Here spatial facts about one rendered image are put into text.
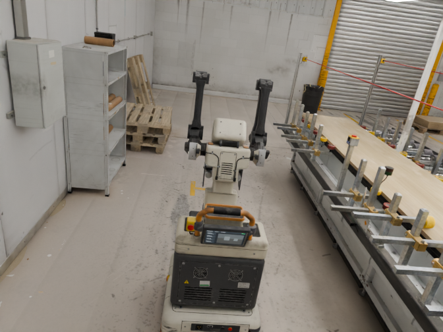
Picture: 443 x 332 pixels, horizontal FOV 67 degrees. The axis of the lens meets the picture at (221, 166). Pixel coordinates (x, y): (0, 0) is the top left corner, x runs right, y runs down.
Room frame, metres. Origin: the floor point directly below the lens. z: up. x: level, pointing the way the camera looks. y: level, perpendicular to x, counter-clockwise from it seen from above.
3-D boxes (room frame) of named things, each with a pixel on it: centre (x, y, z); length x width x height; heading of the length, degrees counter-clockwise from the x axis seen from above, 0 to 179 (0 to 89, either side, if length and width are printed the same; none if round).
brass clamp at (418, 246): (1.63, -1.14, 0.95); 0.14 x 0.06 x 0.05; 6
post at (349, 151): (2.66, -1.04, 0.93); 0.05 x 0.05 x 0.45; 6
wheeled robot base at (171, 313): (1.82, -0.04, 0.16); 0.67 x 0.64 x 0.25; 6
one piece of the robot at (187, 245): (1.73, -0.05, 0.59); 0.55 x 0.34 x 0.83; 96
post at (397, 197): (1.90, -1.12, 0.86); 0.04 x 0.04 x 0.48; 6
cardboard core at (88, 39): (3.78, 1.49, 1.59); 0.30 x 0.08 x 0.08; 96
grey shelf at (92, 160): (3.67, 1.47, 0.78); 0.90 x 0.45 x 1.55; 6
